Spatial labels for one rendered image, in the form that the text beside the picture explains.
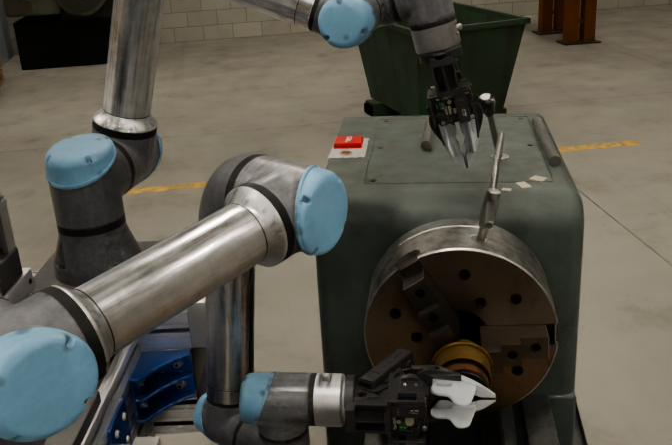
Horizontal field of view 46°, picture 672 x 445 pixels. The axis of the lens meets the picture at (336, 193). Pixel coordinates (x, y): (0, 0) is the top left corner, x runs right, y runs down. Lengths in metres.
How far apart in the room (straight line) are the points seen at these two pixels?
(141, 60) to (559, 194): 0.77
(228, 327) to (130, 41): 0.53
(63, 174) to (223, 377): 0.43
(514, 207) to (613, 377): 1.90
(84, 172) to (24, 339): 0.58
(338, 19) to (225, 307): 0.45
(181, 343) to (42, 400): 0.63
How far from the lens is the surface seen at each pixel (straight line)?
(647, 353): 3.43
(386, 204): 1.42
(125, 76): 1.45
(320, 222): 1.04
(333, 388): 1.15
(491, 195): 1.26
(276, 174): 1.05
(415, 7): 1.28
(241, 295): 1.20
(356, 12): 1.14
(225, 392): 1.27
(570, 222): 1.42
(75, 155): 1.38
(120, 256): 1.43
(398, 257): 1.30
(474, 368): 1.19
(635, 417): 3.06
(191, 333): 1.44
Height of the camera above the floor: 1.76
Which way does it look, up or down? 21 degrees down
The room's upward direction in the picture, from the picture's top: 3 degrees counter-clockwise
